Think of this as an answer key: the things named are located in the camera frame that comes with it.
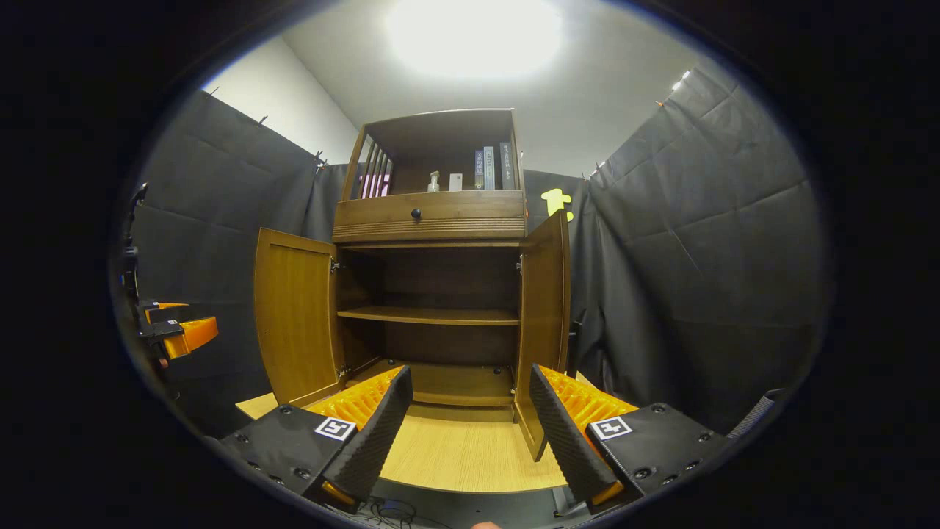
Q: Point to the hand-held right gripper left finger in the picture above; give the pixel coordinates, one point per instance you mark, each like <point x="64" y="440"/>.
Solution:
<point x="382" y="441"/>

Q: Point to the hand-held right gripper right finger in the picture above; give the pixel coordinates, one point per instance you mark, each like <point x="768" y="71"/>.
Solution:
<point x="562" y="441"/>

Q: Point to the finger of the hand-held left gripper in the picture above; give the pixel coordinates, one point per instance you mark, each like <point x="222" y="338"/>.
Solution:
<point x="191" y="334"/>
<point x="165" y="307"/>

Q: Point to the wooden cabinet door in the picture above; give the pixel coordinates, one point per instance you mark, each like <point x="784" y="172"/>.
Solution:
<point x="297" y="316"/>
<point x="543" y="316"/>

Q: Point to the wooden double-door shoe cabinet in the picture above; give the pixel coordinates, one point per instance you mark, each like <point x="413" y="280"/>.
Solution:
<point x="433" y="283"/>

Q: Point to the black backdrop cloth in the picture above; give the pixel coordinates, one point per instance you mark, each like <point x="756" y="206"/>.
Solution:
<point x="698" y="257"/>

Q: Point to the wooden drawer with black knob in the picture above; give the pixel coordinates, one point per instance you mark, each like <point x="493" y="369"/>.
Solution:
<point x="455" y="217"/>

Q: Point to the small white bottle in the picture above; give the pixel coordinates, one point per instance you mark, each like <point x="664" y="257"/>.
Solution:
<point x="434" y="184"/>

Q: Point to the small white box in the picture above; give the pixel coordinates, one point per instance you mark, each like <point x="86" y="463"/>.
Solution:
<point x="455" y="182"/>

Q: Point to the light blue upright book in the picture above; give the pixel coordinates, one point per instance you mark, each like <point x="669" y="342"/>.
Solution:
<point x="489" y="169"/>

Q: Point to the large ceiling light panel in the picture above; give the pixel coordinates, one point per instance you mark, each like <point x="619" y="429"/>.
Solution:
<point x="474" y="37"/>

